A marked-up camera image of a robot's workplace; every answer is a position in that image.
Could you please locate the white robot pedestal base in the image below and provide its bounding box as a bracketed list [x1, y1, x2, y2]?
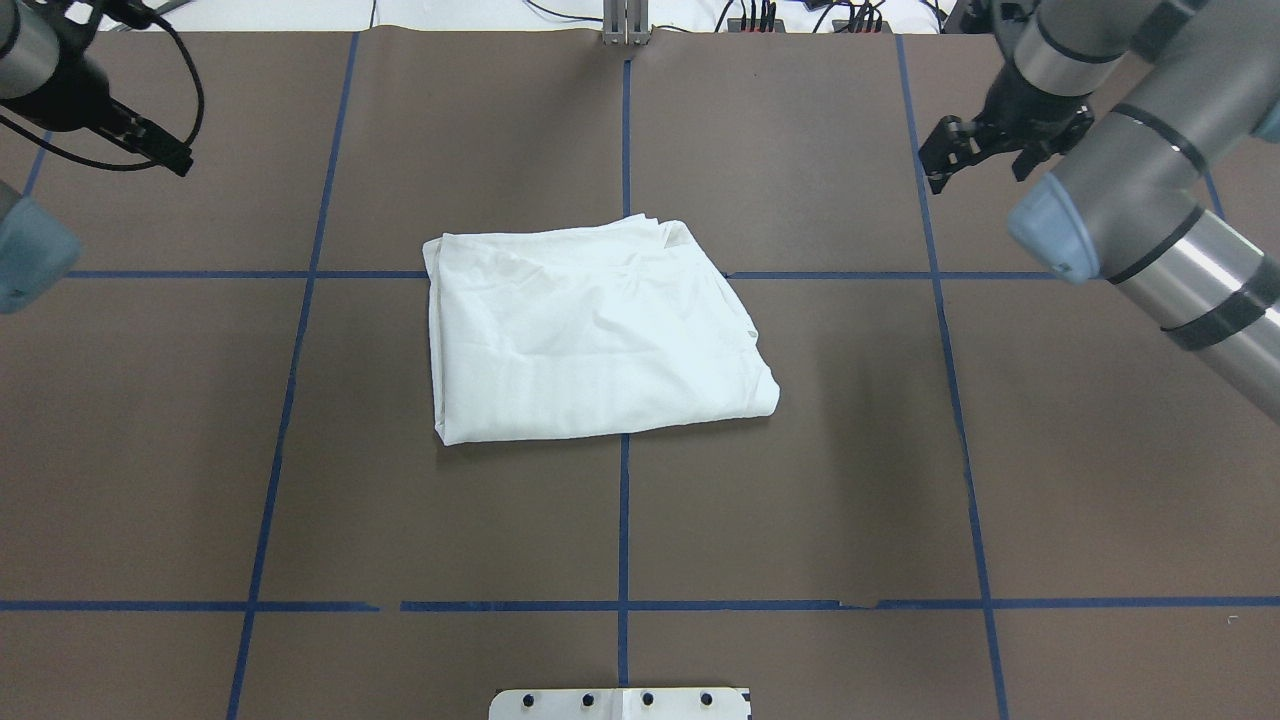
[488, 687, 753, 719]

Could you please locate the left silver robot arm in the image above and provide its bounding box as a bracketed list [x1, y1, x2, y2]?
[1, 1, 207, 315]

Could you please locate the black power strip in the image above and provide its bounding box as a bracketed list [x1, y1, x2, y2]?
[819, 1, 892, 35]
[716, 1, 783, 33]

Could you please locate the white long-sleeve printed shirt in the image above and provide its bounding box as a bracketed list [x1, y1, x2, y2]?
[421, 214, 781, 446]

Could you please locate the black power strip left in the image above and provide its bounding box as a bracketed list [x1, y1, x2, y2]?
[716, 1, 783, 33]

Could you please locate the black power strip right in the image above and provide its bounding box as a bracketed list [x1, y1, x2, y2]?
[819, 1, 892, 35]

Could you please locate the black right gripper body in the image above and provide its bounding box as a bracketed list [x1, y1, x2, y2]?
[975, 61, 1094, 182]

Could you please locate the grey aluminium frame post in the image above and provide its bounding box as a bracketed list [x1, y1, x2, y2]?
[602, 0, 652, 47]

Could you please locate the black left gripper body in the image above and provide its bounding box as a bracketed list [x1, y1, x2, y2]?
[20, 45, 125, 135]

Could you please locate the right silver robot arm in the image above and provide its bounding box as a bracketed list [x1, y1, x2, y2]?
[918, 1, 1279, 419]

